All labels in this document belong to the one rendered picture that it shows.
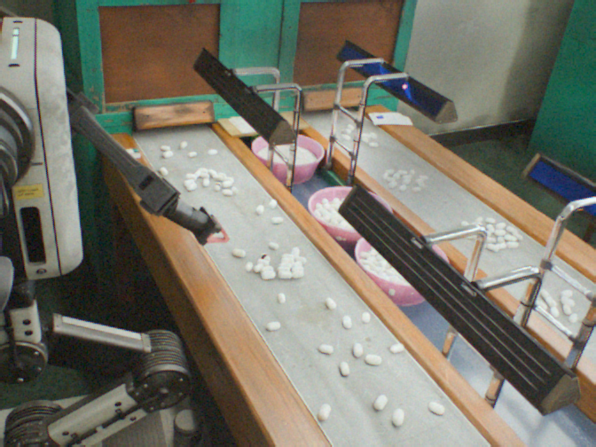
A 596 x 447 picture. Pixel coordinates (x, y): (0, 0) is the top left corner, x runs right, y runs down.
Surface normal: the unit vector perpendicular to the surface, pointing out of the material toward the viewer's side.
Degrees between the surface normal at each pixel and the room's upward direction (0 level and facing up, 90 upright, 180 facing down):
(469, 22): 90
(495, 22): 90
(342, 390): 0
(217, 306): 0
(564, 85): 90
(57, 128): 90
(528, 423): 0
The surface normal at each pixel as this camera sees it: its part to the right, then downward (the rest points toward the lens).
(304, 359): 0.10, -0.84
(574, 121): -0.87, 0.19
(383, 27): 0.45, 0.52
